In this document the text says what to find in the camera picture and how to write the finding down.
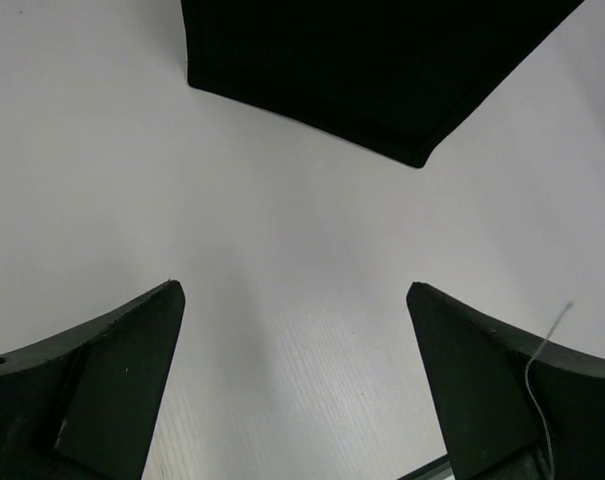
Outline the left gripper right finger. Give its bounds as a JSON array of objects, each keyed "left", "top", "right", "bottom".
[{"left": 407, "top": 283, "right": 605, "bottom": 479}]

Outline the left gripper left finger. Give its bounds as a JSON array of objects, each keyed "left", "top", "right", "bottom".
[{"left": 0, "top": 280, "right": 185, "bottom": 479}]

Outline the black canvas bag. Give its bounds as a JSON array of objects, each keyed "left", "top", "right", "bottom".
[{"left": 182, "top": 0, "right": 576, "bottom": 168}]

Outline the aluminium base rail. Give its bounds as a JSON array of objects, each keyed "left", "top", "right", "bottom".
[{"left": 398, "top": 455, "right": 455, "bottom": 480}]

